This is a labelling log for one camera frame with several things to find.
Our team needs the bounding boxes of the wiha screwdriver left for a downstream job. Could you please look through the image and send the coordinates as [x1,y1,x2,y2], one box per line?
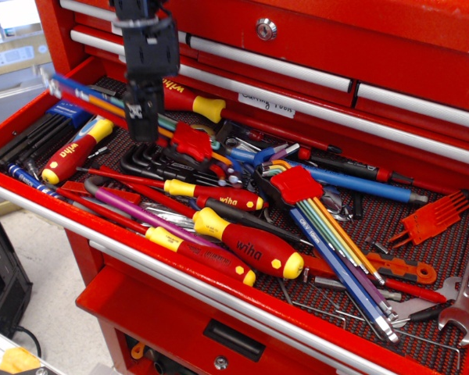
[41,117,114,184]

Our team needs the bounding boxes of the slim wiha screwdriver front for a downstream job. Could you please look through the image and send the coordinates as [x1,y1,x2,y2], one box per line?
[57,188,256,287]

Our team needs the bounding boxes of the black computer case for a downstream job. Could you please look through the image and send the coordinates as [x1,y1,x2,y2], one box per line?
[0,222,33,338]

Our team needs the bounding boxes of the slim wiha screwdriver middle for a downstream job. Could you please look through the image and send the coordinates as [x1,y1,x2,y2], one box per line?
[76,167,264,211]

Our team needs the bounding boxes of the blue handled driver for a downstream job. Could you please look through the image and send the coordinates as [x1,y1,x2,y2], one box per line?
[277,159,428,205]

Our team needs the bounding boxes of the black Allen key set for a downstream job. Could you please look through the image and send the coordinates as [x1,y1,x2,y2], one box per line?
[120,144,227,187]

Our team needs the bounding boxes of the blue white screwdriver handle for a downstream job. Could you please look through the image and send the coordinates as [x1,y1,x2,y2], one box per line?
[72,116,101,142]

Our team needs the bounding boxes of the red tool chest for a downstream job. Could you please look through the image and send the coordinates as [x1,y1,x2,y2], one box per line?
[0,1,469,374]

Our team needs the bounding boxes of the slim wiha screwdriver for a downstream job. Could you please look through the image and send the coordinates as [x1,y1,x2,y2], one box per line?
[76,167,264,211]
[57,188,256,287]

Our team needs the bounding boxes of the rainbow allen key set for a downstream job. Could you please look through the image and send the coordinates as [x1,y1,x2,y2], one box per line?
[254,160,399,344]
[42,73,234,170]

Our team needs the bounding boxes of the orange black flat tool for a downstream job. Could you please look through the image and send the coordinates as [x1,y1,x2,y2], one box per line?
[366,252,438,284]

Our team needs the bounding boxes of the orange plastic comb gauge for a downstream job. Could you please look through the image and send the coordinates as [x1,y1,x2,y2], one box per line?
[388,191,469,248]

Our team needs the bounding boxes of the chest lock cylinder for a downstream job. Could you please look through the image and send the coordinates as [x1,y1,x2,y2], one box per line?
[256,18,277,41]

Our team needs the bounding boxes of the large wiha screwdriver top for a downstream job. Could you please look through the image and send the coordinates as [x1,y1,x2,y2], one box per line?
[163,78,342,154]

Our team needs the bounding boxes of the large wiha screwdriver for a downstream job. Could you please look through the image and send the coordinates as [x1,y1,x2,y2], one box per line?
[193,208,304,279]
[163,78,342,154]

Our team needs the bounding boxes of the blue folding hex key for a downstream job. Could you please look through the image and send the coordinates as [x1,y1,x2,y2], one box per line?
[226,143,300,183]

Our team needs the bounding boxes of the blue pen tool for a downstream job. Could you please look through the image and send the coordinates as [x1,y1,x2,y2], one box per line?
[7,163,62,199]

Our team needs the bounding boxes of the blue holder black Allen keys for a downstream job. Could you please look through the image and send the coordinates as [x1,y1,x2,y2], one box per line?
[0,100,91,169]

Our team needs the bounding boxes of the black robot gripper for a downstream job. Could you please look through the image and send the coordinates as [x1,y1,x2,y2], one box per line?
[109,0,180,142]

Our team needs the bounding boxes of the large wiha screwdriver front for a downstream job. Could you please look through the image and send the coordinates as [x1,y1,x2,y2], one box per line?
[193,208,304,279]

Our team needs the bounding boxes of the purple large Allen key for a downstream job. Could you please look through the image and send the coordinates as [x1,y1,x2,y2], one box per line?
[84,176,222,250]

